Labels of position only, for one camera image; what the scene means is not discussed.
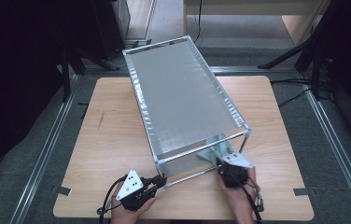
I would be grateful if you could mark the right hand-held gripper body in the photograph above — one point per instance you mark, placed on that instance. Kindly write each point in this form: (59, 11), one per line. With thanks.
(234, 175)

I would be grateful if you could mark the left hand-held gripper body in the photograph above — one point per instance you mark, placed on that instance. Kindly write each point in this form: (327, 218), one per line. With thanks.
(136, 196)

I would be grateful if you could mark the grey two-tier metal rack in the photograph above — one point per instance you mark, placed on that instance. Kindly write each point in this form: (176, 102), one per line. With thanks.
(179, 96)

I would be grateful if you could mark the person's left hand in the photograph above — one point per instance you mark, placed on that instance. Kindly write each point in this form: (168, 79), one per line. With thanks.
(127, 217)

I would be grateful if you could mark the person's right hand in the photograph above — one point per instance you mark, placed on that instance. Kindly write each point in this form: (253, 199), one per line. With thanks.
(240, 205)

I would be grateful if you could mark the grey tape piece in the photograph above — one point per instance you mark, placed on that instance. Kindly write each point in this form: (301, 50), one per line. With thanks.
(61, 190)

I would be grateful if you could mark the black tripod stand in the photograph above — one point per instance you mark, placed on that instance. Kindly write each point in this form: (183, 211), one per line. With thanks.
(66, 81)
(284, 56)

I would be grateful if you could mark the small dark floor block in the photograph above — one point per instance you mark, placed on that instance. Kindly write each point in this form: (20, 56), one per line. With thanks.
(148, 41)
(134, 44)

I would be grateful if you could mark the black computer tower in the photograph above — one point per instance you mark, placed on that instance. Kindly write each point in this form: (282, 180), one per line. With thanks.
(108, 28)

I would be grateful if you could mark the light wooden desk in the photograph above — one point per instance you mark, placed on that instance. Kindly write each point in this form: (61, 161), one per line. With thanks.
(242, 7)

